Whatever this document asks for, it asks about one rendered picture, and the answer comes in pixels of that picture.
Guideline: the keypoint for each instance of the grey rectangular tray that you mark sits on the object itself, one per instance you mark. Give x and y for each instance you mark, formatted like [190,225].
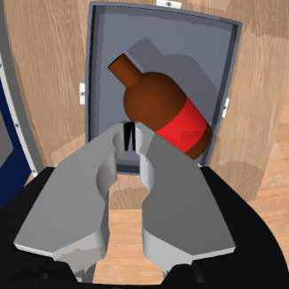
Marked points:
[197,50]

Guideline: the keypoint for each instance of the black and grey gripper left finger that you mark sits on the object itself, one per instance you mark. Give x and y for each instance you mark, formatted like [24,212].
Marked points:
[60,214]

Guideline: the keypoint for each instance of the grey flat bar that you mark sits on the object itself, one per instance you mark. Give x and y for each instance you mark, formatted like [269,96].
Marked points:
[14,99]

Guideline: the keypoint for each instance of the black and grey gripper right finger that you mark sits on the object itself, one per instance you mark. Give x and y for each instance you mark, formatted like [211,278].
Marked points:
[192,216]

